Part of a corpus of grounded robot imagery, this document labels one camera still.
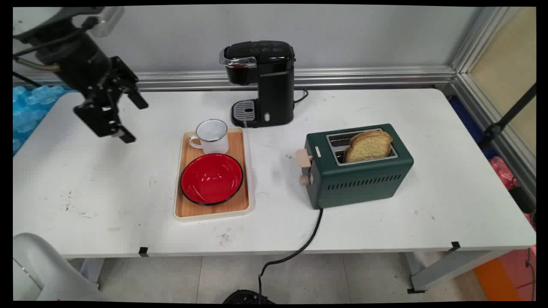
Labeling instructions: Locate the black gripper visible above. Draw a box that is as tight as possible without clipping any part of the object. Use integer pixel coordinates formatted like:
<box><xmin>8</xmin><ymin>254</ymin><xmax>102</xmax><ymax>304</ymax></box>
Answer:
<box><xmin>35</xmin><ymin>33</ymin><xmax>149</xmax><ymax>144</ymax></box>

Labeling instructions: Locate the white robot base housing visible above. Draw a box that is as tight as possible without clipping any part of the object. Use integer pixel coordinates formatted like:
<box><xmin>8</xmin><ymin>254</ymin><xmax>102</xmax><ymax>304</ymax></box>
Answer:
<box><xmin>13</xmin><ymin>233</ymin><xmax>101</xmax><ymax>302</ymax></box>

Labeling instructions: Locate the blue bubble wrap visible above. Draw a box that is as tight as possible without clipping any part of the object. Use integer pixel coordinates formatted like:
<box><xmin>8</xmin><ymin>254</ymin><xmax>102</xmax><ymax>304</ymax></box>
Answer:
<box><xmin>13</xmin><ymin>85</ymin><xmax>73</xmax><ymax>155</ymax></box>

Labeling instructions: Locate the white enamel mug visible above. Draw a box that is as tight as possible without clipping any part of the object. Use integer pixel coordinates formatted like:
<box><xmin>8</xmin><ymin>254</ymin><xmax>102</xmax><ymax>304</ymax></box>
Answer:
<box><xmin>189</xmin><ymin>119</ymin><xmax>229</xmax><ymax>155</ymax></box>

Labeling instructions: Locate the red bowl with black rim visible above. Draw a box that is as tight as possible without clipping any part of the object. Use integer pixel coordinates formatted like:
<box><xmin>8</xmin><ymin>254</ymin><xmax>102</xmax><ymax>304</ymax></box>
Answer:
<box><xmin>180</xmin><ymin>154</ymin><xmax>244</xmax><ymax>206</ymax></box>

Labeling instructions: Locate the wooden tray with cream rim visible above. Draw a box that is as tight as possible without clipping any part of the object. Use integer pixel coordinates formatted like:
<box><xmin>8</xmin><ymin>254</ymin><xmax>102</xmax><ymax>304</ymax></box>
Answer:
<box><xmin>173</xmin><ymin>127</ymin><xmax>251</xmax><ymax>221</ymax></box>

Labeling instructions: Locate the black coffee machine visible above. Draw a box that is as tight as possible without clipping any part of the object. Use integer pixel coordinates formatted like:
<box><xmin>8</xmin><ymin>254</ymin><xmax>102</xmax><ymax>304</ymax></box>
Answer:
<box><xmin>219</xmin><ymin>40</ymin><xmax>297</xmax><ymax>128</ymax></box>

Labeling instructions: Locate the black round object on floor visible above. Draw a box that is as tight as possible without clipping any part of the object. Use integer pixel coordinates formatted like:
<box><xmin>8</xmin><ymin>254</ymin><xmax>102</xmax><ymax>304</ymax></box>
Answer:
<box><xmin>223</xmin><ymin>290</ymin><xmax>274</xmax><ymax>304</ymax></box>

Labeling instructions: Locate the dark green toaster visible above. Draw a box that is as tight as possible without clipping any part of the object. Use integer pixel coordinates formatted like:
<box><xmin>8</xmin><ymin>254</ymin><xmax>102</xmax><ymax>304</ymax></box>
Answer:
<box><xmin>295</xmin><ymin>124</ymin><xmax>414</xmax><ymax>210</ymax></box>

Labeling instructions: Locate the toasted bread slice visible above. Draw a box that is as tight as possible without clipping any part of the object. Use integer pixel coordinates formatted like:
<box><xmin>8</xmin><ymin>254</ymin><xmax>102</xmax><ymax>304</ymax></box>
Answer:
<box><xmin>343</xmin><ymin>130</ymin><xmax>393</xmax><ymax>163</ymax></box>

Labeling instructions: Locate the black tripod stand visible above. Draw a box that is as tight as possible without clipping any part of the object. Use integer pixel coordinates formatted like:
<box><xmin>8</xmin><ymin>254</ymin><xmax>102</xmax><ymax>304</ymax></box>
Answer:
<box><xmin>479</xmin><ymin>83</ymin><xmax>536</xmax><ymax>150</ymax></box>

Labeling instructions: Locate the pink plastic bag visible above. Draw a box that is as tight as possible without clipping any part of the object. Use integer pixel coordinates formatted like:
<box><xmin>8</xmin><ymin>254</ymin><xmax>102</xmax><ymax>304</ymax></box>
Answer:
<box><xmin>489</xmin><ymin>156</ymin><xmax>518</xmax><ymax>190</ymax></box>

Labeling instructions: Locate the black toaster power cable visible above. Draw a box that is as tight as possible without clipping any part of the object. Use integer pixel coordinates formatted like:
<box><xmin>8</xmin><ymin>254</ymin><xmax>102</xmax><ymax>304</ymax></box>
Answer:
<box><xmin>258</xmin><ymin>208</ymin><xmax>323</xmax><ymax>302</ymax></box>

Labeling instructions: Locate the aluminium frame rail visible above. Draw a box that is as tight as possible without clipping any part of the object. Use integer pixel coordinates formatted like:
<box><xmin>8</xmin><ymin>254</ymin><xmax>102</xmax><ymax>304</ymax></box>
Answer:
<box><xmin>13</xmin><ymin>65</ymin><xmax>456</xmax><ymax>92</ymax></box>

